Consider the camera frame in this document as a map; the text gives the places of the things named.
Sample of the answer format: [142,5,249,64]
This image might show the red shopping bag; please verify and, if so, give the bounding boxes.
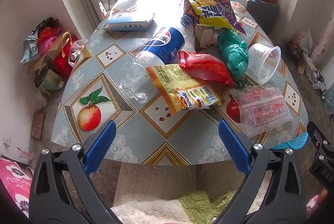
[51,32,79,78]

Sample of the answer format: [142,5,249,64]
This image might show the white plastic bag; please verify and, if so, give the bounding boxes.
[295,30,314,58]

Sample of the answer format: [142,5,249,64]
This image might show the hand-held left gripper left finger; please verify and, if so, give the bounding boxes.
[28,120,123,224]

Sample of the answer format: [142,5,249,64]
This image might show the blue white medicine box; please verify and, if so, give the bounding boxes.
[108,12,156,32]

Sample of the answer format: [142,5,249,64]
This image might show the small cardboard box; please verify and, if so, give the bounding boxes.
[195,24,222,48]

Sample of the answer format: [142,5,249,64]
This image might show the red snack packet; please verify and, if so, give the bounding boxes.
[178,50,234,87]

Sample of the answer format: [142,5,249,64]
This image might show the red brick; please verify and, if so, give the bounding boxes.
[31,112,45,140]

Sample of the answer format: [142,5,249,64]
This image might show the yellow snack packet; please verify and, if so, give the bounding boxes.
[145,64,222,113]

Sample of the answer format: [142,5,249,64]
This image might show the white fluffy rug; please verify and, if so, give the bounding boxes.
[111,198,188,224]

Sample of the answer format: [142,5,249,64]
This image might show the clear plastic cup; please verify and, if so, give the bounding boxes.
[245,43,282,84]

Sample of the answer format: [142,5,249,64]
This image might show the clear pink print wrapper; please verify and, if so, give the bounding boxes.
[231,86,293,137]

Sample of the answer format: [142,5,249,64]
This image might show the green plastic bag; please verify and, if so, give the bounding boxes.
[217,29,249,81]

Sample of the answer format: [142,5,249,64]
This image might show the pink floral blanket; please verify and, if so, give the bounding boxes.
[0,156,34,218]

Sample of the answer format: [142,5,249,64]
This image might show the colourful cloth pile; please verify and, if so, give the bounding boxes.
[20,17,62,65]

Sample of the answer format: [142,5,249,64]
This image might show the green fluffy rug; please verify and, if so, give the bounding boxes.
[180,191,235,224]

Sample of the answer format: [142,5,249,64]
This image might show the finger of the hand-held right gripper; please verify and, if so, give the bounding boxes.
[307,121,332,148]

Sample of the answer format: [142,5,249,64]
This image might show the green round box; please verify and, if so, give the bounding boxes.
[35,61,66,90]

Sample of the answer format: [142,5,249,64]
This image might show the purple yellow noodle bag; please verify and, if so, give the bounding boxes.
[177,0,247,36]

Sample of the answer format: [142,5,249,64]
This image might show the fruit print tablecloth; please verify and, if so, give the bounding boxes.
[51,0,310,165]

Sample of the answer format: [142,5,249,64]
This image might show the clear plastic cola bottle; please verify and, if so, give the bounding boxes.
[119,15,195,104]

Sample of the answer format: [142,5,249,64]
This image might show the grey cabinet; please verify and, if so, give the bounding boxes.
[220,0,280,25]

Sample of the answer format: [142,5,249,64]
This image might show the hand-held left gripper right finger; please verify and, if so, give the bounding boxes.
[214,119,307,224]

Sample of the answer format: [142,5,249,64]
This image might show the blue plastic mesh basket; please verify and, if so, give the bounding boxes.
[270,132,309,150]

